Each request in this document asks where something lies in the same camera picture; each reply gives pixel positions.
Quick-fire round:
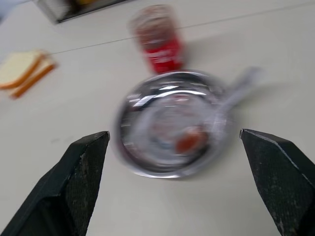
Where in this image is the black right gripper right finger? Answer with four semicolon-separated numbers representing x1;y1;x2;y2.
239;128;315;236

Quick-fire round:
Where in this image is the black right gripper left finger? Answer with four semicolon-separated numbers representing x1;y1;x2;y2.
0;131;110;236

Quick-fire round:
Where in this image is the white bread slice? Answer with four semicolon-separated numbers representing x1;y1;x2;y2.
0;50;45;89
9;55;57;99

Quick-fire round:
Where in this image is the metal spoon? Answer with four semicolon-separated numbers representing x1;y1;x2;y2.
176;66;265;152

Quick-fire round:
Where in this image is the shiny metal bowl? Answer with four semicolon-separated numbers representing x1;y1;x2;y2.
112;70;233;181

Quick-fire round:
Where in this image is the dark metal box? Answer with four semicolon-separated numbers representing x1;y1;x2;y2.
36;0;138;25

